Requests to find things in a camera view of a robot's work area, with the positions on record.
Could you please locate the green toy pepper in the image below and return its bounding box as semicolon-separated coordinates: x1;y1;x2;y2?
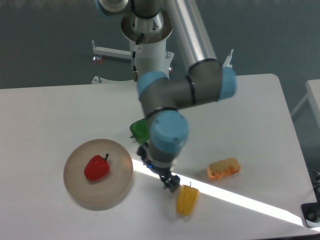
129;118;150;144

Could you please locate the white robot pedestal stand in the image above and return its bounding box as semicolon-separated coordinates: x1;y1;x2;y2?
90;12;235;84

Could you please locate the red toy pepper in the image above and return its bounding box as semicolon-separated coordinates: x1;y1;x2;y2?
83;153;110;181

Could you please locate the orange toy bread piece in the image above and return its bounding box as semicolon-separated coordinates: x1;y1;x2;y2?
207;157;241;180

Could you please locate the white side table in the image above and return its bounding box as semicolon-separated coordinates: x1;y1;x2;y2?
290;79;320;126

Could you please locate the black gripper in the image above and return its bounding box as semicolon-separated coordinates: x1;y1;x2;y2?
136;142;180;192

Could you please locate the black device at table edge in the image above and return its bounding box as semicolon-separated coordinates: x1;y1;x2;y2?
301;202;320;228

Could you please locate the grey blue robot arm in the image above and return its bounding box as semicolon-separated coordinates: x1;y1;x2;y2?
95;0;237;192

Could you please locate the black cable on pedestal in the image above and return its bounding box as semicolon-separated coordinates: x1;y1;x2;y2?
131;32;145;82

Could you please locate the yellow toy pepper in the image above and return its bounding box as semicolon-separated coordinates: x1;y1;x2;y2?
175;184;200;217

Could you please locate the beige round plate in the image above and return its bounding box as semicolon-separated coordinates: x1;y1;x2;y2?
63;139;134;211

